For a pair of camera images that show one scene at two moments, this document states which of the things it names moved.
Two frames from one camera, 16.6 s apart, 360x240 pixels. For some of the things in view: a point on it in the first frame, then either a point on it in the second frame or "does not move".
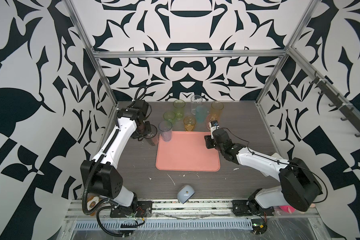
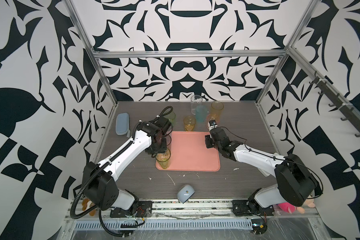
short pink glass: (211, 117) does not move
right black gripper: (208, 140) does not move
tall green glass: (179, 104) to (162, 158)
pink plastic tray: (187, 151) does not move
